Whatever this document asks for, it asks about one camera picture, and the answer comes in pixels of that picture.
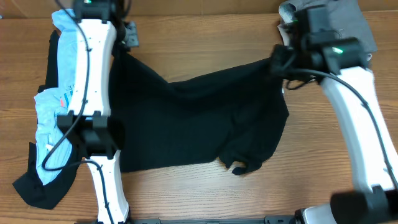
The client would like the gray folded garment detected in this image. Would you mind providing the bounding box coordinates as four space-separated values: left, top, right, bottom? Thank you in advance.
279 0 377 54

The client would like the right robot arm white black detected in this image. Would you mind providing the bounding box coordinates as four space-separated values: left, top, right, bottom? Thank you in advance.
271 5 397 224

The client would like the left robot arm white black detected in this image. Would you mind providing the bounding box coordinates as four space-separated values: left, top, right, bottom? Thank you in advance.
57 1 132 223

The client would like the light blue t-shirt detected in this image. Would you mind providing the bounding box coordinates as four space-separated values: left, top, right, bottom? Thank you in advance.
34 9 78 185

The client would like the black garment under blue shirt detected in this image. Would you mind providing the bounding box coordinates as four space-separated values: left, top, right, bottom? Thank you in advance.
12 31 77 210

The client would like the black t-shirt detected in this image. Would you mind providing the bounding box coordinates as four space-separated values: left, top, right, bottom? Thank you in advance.
109 53 289 175

